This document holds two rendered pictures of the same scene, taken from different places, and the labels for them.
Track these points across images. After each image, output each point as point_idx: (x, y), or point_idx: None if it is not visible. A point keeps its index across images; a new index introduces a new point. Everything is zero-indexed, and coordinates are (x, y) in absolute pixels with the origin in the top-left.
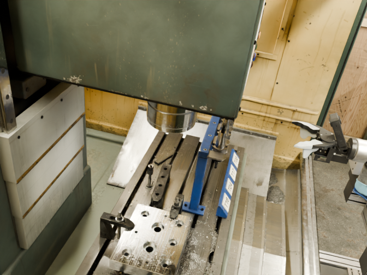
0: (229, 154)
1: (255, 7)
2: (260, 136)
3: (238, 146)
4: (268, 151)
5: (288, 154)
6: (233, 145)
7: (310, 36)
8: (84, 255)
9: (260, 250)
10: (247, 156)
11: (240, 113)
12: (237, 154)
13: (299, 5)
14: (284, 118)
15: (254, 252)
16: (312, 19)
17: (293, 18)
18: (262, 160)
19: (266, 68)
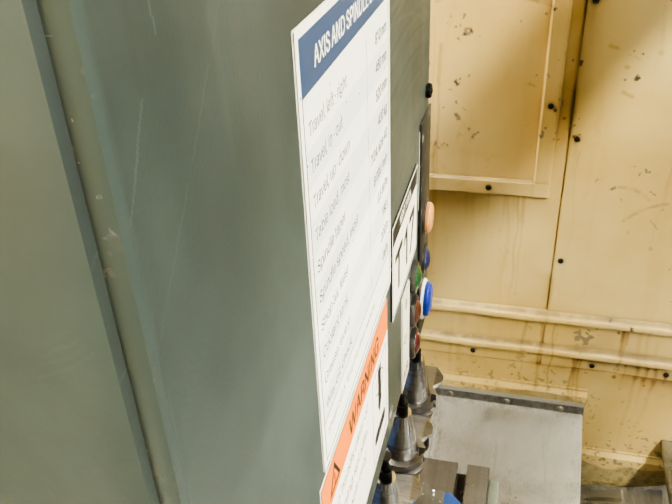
0: (441, 503)
1: (81, 373)
2: (534, 406)
3: (469, 464)
4: (566, 454)
5: (626, 448)
6: (453, 464)
7: (643, 117)
8: None
9: None
10: (504, 476)
11: (467, 349)
12: (468, 499)
13: (593, 27)
14: (599, 356)
15: None
16: (641, 64)
17: (580, 69)
18: (551, 486)
19: (522, 223)
